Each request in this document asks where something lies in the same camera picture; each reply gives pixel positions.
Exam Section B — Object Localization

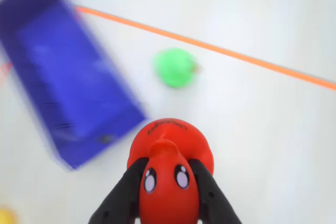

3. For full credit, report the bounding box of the red rubber duck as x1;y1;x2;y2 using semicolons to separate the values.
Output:
127;118;215;224

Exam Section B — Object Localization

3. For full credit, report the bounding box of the blue plastic box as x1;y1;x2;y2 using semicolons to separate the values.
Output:
0;0;148;171

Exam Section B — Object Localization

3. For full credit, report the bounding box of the yellow rubber duck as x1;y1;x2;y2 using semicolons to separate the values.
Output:
0;207;18;224

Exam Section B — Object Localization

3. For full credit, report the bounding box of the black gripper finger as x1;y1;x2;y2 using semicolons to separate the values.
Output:
188;157;243;224
88;157;149;224

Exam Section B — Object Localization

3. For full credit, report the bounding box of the green rubber duck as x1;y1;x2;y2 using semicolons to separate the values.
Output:
152;47;203;89

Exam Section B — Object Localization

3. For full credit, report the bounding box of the orange boundary tape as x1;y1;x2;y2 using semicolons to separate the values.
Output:
0;5;336;91

